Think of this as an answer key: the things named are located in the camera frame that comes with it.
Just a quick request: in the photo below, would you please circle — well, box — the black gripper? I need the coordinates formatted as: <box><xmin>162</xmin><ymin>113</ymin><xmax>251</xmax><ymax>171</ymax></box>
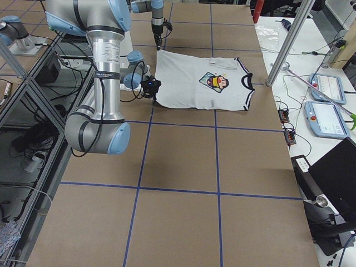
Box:
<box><xmin>152</xmin><ymin>24</ymin><xmax>163</xmax><ymax>51</ymax></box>
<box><xmin>147</xmin><ymin>91</ymin><xmax>157</xmax><ymax>105</ymax></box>

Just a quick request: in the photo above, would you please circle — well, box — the grey cartoon print t-shirt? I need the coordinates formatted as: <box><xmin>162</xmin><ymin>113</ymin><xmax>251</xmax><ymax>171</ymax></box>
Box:
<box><xmin>155</xmin><ymin>50</ymin><xmax>255</xmax><ymax>111</ymax></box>

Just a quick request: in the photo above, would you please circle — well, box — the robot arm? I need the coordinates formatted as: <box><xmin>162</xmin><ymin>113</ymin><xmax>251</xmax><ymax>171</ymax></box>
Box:
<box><xmin>46</xmin><ymin>1</ymin><xmax>161</xmax><ymax>155</ymax></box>
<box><xmin>131</xmin><ymin>0</ymin><xmax>164</xmax><ymax>51</ymax></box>

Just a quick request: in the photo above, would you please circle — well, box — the red fire extinguisher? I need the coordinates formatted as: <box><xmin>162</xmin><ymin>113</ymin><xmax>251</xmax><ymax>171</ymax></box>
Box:
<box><xmin>253</xmin><ymin>0</ymin><xmax>264</xmax><ymax>23</ymax></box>

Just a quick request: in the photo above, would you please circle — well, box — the clear plastic bag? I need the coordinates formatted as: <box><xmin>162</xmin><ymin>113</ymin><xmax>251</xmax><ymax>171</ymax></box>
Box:
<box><xmin>255</xmin><ymin>25</ymin><xmax>279</xmax><ymax>50</ymax></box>

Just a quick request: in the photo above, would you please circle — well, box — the white power strip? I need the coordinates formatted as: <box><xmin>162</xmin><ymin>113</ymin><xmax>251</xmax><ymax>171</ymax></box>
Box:
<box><xmin>24</xmin><ymin>156</ymin><xmax>45</xmax><ymax>173</ymax></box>

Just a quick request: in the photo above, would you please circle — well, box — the black relay terminal block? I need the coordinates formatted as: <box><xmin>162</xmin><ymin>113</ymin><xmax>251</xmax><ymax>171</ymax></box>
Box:
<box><xmin>275</xmin><ymin>101</ymin><xmax>296</xmax><ymax>147</ymax></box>

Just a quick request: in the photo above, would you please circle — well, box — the near blue teach pendant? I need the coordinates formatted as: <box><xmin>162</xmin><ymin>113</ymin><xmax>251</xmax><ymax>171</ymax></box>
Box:
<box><xmin>304</xmin><ymin>101</ymin><xmax>350</xmax><ymax>140</ymax></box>

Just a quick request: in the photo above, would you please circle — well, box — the blue teach pendant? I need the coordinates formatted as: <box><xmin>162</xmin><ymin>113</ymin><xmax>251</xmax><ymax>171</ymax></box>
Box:
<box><xmin>304</xmin><ymin>101</ymin><xmax>350</xmax><ymax>140</ymax></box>
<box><xmin>309</xmin><ymin>73</ymin><xmax>347</xmax><ymax>105</ymax></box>

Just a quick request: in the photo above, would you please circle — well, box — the far blue teach pendant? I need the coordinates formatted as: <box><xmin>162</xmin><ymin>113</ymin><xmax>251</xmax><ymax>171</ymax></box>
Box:
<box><xmin>309</xmin><ymin>73</ymin><xmax>347</xmax><ymax>105</ymax></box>

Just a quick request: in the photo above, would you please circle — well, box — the black laptop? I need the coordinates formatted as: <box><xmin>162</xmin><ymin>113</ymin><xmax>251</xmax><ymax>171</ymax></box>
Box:
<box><xmin>309</xmin><ymin>137</ymin><xmax>355</xmax><ymax>221</ymax></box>

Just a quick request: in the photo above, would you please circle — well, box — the patterned cloth rag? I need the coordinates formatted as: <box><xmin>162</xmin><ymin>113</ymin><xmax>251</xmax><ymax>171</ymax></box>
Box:
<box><xmin>1</xmin><ymin>220</ymin><xmax>21</xmax><ymax>255</ymax></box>

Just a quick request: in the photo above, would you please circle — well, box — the reacher grabber stick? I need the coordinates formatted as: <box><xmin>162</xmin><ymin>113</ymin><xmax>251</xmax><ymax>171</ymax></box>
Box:
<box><xmin>281</xmin><ymin>61</ymin><xmax>355</xmax><ymax>130</ymax></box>

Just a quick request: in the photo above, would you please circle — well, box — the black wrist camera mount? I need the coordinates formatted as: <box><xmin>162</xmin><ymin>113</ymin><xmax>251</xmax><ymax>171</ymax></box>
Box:
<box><xmin>162</xmin><ymin>18</ymin><xmax>173</xmax><ymax>34</ymax></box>
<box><xmin>141</xmin><ymin>75</ymin><xmax>161</xmax><ymax>98</ymax></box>

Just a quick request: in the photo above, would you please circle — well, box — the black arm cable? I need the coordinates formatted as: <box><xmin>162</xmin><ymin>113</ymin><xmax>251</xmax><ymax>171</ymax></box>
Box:
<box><xmin>71</xmin><ymin>61</ymin><xmax>152</xmax><ymax>159</ymax></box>

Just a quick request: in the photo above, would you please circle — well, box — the aluminium frame post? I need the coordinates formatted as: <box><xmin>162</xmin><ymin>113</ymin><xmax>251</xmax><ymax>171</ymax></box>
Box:
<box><xmin>266</xmin><ymin>0</ymin><xmax>315</xmax><ymax>87</ymax></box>

